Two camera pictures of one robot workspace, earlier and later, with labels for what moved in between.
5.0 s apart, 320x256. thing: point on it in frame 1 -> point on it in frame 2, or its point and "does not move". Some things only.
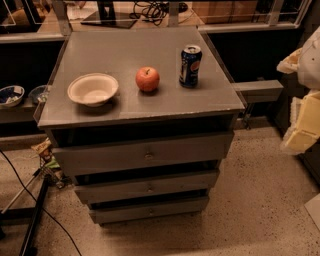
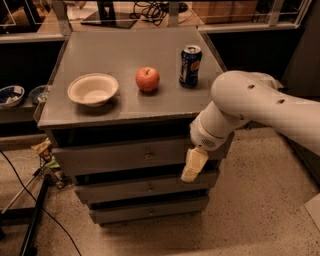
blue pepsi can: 191,57 does not move
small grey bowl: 39,93 does not move
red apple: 147,79 does not move
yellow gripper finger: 304,124 -> 208,134
